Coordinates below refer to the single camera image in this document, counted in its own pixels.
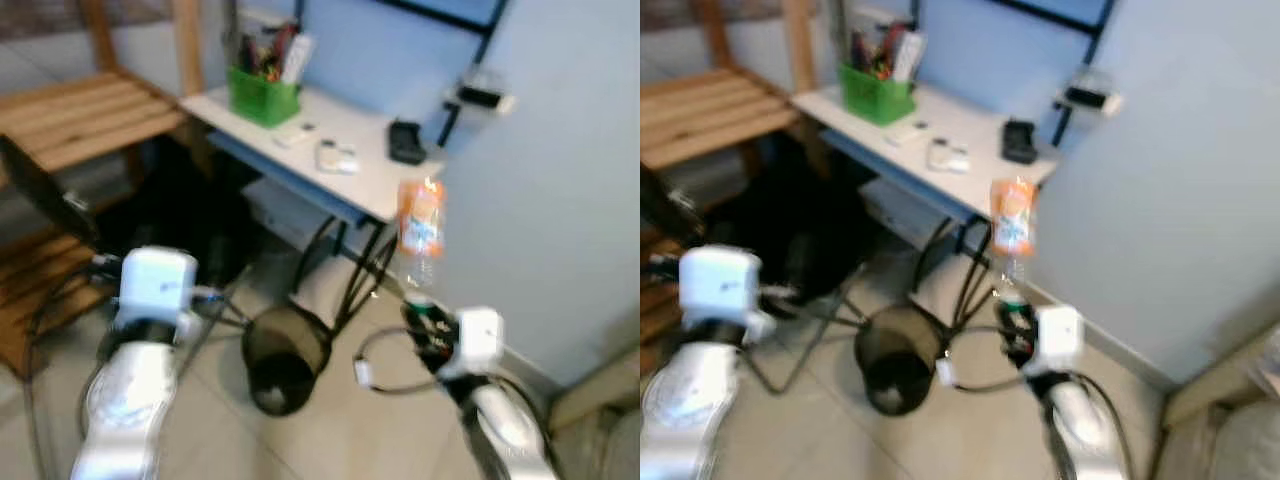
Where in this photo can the orange label drink bottle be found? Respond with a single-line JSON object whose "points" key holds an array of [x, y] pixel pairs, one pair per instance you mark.
{"points": [[1012, 225], [420, 225]]}

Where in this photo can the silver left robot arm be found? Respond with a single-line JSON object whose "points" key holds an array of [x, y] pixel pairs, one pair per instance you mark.
{"points": [[130, 400], [700, 400]]}

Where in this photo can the black mesh waste bin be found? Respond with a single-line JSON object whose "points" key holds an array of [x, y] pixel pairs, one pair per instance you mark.
{"points": [[285, 360], [900, 360]]}

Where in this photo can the small white device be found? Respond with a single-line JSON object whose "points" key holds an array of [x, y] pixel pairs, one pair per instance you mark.
{"points": [[336, 158], [947, 157]]}

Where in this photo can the small black device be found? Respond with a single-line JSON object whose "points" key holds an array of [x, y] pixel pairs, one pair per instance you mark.
{"points": [[407, 142], [1020, 140]]}

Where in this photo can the white desk with black legs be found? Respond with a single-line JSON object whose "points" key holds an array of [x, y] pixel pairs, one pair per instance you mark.
{"points": [[340, 125], [950, 125]]}

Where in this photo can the white remote control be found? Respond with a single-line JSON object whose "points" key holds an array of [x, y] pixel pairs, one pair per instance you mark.
{"points": [[293, 135], [906, 133]]}

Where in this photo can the white black shelf device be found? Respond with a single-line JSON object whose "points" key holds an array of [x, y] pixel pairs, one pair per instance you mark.
{"points": [[1090, 95], [482, 95]]}

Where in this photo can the green plastic storage box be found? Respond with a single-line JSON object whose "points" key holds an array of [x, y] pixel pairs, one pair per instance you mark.
{"points": [[262, 98], [875, 95]]}

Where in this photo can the wooden slatted rack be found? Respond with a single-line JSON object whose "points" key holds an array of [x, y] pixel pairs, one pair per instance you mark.
{"points": [[80, 115], [700, 115]]}

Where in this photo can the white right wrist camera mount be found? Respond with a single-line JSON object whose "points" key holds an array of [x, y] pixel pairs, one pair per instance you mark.
{"points": [[480, 340], [1060, 338]]}

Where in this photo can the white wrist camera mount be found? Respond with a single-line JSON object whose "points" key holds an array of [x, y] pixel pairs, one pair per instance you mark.
{"points": [[722, 282], [1060, 338], [158, 282], [480, 340]]}

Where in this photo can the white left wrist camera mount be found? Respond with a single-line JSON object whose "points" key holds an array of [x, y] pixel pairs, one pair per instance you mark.
{"points": [[158, 282], [722, 282]]}

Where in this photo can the black metal shelf frame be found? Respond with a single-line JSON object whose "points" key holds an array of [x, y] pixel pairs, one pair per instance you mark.
{"points": [[1060, 18], [455, 18]]}

